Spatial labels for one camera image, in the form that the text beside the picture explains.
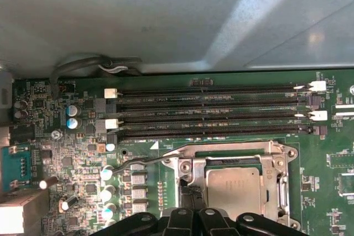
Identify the thin metal locking lever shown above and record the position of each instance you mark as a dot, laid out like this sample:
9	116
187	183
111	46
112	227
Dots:
137	160

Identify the black RAM slot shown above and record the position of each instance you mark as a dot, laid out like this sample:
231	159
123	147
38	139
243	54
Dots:
235	131
235	89
235	101
235	116

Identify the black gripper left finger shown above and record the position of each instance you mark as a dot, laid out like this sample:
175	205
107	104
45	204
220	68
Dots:
177	225

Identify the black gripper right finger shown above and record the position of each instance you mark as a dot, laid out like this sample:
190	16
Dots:
262	226

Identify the silver CPU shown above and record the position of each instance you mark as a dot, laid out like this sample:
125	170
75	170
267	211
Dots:
235	189

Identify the metal socket cover frame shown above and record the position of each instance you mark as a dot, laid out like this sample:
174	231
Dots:
272	191

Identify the silver rear port block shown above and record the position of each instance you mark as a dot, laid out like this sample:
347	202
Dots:
22	214
5	89

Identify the blue port connector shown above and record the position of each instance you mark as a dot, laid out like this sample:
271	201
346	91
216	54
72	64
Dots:
19	164

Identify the black and grey PC case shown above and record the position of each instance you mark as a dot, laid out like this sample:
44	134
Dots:
138	12

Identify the green motherboard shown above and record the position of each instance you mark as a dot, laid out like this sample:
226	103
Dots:
304	164

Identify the metal CPU socket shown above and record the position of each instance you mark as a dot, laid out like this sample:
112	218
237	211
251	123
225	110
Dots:
221	145

